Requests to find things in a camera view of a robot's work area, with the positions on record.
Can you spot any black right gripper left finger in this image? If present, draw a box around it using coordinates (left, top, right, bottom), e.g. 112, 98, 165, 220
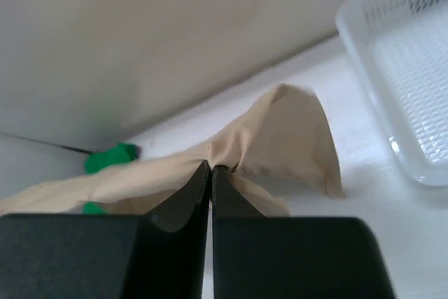
1, 162, 210, 298

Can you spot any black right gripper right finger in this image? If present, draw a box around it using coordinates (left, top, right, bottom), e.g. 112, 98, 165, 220
211, 167, 395, 298

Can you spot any beige t shirt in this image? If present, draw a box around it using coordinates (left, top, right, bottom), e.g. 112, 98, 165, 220
1, 84, 344, 216

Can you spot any green t shirt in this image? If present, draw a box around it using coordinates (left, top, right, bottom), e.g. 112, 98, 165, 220
81, 143, 141, 215

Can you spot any white plastic basket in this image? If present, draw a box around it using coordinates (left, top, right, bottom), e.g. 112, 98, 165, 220
335, 0, 447, 187

